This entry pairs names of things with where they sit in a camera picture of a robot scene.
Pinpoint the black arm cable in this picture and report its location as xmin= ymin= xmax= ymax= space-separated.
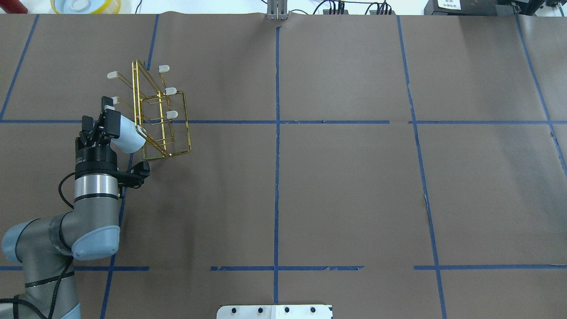
xmin=0 ymin=172 xmax=77 ymax=319

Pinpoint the black connector with cables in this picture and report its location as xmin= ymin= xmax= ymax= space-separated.
xmin=365 ymin=0 xmax=396 ymax=16
xmin=312 ymin=0 xmax=348 ymax=16

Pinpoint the black connector with cables left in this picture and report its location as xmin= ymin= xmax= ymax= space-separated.
xmin=312 ymin=0 xmax=348 ymax=16

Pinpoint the red object at edge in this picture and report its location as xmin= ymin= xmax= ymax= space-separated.
xmin=0 ymin=0 xmax=28 ymax=14

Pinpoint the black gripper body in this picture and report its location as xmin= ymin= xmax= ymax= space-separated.
xmin=74 ymin=129 xmax=118 ymax=179

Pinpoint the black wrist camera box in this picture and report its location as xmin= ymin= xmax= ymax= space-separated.
xmin=115 ymin=161 xmax=151 ymax=189

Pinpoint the yellow tape roll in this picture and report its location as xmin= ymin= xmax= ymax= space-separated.
xmin=50 ymin=0 xmax=122 ymax=15

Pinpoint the gold wire cup holder rack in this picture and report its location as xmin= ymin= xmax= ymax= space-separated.
xmin=106 ymin=60 xmax=193 ymax=161

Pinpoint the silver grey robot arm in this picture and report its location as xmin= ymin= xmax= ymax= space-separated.
xmin=1 ymin=97 xmax=122 ymax=319

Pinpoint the light blue plastic cup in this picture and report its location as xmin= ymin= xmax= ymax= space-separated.
xmin=111 ymin=115 xmax=146 ymax=154

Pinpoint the black power box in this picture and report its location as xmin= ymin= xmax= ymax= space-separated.
xmin=423 ymin=0 xmax=520 ymax=16

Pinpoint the black connector with cables right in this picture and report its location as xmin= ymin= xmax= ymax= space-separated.
xmin=365 ymin=0 xmax=396 ymax=16

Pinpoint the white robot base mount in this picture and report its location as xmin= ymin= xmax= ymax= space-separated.
xmin=216 ymin=304 xmax=334 ymax=319

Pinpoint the grey metal bracket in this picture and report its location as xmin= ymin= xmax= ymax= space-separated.
xmin=264 ymin=0 xmax=289 ymax=21

